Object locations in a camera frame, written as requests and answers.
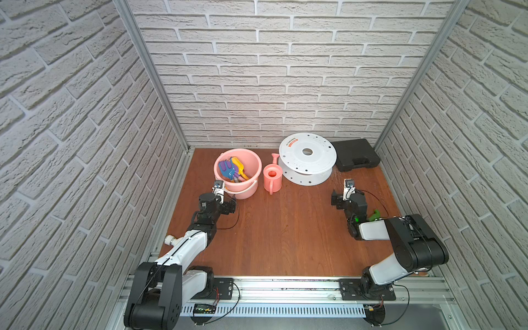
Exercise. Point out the small green circuit board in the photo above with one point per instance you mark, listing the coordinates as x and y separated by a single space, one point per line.
204 309

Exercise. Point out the aluminium front rail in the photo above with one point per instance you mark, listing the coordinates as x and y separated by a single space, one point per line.
421 290

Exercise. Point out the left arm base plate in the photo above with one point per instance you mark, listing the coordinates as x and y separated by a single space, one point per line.
221 289

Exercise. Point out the black round connector box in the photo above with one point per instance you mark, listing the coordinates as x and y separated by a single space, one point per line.
374 316

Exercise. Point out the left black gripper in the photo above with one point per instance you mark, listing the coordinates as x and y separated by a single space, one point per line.
227 206

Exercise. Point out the white cable spool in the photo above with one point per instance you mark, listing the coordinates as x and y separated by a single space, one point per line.
307 159

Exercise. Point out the green hose nozzle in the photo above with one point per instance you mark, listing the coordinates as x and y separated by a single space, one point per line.
375 216

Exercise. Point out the yellow scoop blue tip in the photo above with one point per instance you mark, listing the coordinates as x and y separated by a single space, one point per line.
240 168

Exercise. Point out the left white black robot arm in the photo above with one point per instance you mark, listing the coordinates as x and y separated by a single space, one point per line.
161 288

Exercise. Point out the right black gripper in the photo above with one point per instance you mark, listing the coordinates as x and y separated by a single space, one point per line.
337 198

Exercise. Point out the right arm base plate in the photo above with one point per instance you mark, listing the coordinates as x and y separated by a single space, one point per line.
365 290

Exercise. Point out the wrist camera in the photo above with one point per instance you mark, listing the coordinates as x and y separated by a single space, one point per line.
349 189
218 190

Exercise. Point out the black plastic tool case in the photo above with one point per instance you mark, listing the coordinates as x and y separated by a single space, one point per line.
355 154

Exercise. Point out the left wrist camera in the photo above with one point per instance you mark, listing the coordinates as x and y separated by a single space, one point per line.
218 190

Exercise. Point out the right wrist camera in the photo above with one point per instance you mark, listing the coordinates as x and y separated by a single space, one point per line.
349 189

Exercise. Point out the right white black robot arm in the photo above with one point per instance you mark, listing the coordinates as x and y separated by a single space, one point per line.
416 248

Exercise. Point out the purple scoop pink handle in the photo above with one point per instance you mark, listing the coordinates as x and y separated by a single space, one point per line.
236 179

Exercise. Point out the blue fork yellow handle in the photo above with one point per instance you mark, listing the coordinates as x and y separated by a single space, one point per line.
227 169

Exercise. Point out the pink plastic bucket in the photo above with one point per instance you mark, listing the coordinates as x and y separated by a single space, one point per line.
243 189

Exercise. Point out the pink watering can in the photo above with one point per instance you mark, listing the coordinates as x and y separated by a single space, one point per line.
273 175

